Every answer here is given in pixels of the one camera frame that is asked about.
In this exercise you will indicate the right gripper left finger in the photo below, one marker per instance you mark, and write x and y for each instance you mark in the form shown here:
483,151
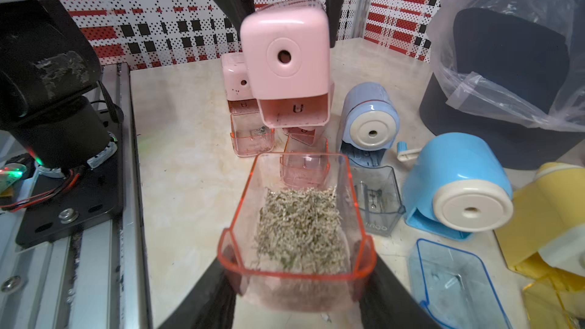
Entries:
210,304

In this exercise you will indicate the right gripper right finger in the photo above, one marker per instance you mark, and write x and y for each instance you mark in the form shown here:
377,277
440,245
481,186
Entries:
385,303

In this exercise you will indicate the translucent blue sharpener tray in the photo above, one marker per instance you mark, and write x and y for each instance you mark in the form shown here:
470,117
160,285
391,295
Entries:
453,287

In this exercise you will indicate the pink sharpener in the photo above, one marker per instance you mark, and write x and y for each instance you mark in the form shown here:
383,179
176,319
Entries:
308,136
237,86
286,46

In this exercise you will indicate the translucent grey sharpener tray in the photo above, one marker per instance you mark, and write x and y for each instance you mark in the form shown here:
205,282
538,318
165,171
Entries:
378,197

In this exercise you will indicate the blue sharpener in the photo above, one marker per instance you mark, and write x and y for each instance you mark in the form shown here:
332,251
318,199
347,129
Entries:
456,187
369,125

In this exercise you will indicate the blue sharpener front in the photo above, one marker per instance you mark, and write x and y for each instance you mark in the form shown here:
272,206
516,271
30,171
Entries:
369,125

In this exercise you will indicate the translucent pink sharpener tray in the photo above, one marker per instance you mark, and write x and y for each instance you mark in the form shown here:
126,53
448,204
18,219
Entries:
250,136

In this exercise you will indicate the translucent yellow sharpener tray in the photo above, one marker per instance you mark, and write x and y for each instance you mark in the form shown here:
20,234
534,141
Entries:
555,301

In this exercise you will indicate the grey bin with plastic liner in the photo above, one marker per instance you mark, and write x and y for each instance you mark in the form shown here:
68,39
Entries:
510,72

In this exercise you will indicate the yellow pencil sharpener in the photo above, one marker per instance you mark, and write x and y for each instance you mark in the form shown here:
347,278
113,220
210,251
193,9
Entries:
546,231

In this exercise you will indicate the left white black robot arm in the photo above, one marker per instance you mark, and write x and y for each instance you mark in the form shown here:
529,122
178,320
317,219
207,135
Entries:
47,64

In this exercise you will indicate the grey pencil shavings pile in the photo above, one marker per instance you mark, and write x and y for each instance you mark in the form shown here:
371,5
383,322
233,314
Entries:
300,232

